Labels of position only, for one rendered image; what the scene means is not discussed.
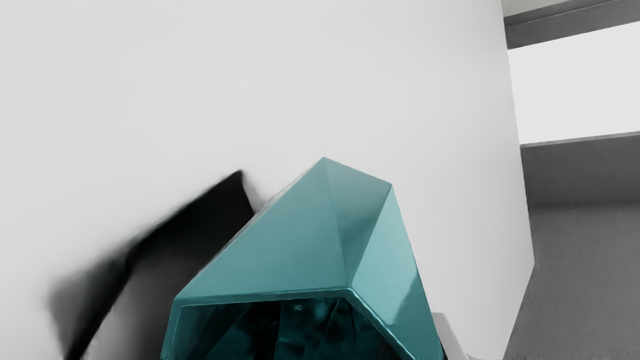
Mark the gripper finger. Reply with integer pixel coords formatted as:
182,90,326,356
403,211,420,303
432,312,470,360

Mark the teal faceted mug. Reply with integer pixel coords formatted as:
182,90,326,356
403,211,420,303
160,157,446,360

